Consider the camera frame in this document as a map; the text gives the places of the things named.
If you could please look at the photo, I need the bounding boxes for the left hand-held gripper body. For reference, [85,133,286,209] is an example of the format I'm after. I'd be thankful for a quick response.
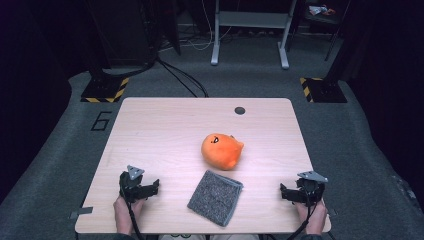
[119,164,150,204]

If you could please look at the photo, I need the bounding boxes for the black tape floor marking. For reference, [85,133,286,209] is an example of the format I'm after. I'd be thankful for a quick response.
[90,111,114,132]

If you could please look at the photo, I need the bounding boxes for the white metal stand frame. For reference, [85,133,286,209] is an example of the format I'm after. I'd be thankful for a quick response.
[210,0,298,70]

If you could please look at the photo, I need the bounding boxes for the orange plush toy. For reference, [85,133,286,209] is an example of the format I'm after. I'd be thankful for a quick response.
[200,133,245,171]

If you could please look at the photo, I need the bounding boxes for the black striped stand base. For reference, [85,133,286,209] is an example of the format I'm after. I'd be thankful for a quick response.
[80,75,130,104]
[299,77,348,104]

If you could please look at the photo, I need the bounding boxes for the person's legs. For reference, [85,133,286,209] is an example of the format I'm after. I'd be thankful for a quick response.
[158,233,260,240]

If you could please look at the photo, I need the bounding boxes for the thick black looped cable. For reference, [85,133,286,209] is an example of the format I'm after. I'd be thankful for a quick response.
[101,56,159,79]

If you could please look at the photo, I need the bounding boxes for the hand-held gripper black cable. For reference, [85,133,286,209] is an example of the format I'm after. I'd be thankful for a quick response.
[127,199,145,240]
[286,196,318,240]

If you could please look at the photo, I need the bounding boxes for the right hand-held gripper black cable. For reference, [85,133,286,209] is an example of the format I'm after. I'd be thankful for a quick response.
[286,196,318,240]

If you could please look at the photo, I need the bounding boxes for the left hand-held gripper black cable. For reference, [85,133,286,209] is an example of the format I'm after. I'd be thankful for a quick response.
[127,199,145,240]

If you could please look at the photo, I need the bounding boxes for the small colourful object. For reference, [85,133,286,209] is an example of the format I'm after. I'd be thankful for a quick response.
[308,4,336,17]

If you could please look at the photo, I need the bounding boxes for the person's left hand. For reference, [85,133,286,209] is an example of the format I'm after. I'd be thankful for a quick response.
[113,195,146,233]

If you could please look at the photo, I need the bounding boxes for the grey fluffy cloth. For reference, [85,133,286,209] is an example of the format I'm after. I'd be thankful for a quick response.
[186,169,244,228]

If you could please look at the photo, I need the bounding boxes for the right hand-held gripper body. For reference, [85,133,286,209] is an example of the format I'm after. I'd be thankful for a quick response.
[295,170,329,205]

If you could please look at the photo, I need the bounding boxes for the black cabinet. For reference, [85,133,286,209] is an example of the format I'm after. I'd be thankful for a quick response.
[85,0,183,68]

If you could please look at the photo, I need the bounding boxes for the person's right hand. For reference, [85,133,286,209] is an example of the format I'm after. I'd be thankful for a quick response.
[294,199,329,236]

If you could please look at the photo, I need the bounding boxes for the dark curtain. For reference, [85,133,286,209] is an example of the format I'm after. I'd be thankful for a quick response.
[333,0,424,216]
[0,0,91,205]

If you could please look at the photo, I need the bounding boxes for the white floor cable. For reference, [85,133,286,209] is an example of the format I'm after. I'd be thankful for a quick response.
[159,0,234,53]

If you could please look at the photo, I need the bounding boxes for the black floor cable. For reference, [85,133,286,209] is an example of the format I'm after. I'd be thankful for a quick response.
[156,58,210,98]
[159,61,200,98]

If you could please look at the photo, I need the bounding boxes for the dark side table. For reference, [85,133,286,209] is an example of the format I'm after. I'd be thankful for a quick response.
[288,0,352,63]

